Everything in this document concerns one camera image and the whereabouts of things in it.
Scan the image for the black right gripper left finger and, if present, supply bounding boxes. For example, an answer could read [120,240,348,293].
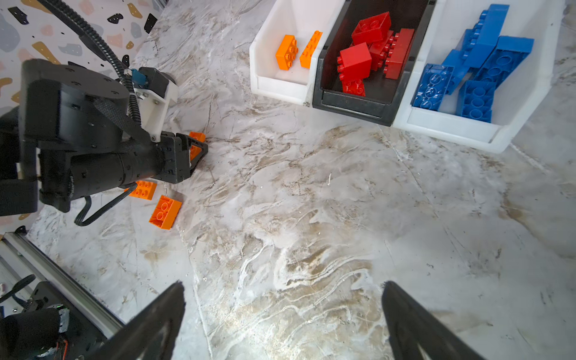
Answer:
[89,281,185,360]

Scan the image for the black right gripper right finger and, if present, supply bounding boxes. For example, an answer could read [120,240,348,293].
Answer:
[382,281,482,359]

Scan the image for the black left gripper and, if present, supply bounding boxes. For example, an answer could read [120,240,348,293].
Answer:
[157,131,208,184]

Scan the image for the orange lego brick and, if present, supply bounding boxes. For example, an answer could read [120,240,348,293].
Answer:
[299,31,323,69]
[275,34,299,71]
[187,131,207,162]
[148,195,182,230]
[129,180,158,200]

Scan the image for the red lego brick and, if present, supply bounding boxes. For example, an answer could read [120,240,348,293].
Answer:
[337,43,372,83]
[352,12,392,45]
[342,79,366,97]
[368,30,395,71]
[383,28,415,80]

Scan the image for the blue lego brick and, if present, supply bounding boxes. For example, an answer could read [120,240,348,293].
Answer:
[442,49,470,95]
[412,64,454,111]
[455,80,497,123]
[471,36,535,88]
[457,4,509,68]

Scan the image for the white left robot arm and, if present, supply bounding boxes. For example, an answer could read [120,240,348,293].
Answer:
[1,59,209,216]

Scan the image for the white left bin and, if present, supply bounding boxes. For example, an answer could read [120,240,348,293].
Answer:
[250,0,344,106]

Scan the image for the white bin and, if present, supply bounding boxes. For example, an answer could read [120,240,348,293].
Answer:
[393,1,565,153]
[250,0,344,106]

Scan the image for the black middle bin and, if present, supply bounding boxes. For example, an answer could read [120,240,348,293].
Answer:
[313,1,436,126]

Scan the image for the white right bin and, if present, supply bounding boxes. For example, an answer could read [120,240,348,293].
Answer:
[393,1,565,153]

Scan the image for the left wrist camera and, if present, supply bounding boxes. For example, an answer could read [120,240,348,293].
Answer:
[131,67,179,143]

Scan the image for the aluminium rail base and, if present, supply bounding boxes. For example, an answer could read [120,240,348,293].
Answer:
[1,227,124,359]

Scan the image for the black corrugated cable hose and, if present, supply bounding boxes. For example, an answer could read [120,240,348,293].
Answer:
[37,0,143,127]

